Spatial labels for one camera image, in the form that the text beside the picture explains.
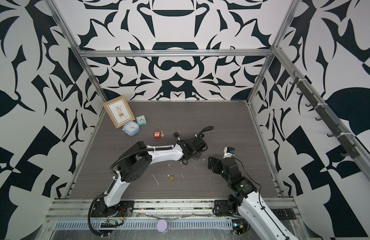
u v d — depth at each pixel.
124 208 0.73
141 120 1.05
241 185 0.58
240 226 0.71
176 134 1.02
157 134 0.99
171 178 0.85
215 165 0.73
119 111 1.02
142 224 0.71
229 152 0.73
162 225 0.64
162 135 1.01
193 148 0.73
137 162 0.57
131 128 1.00
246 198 0.54
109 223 0.69
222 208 0.74
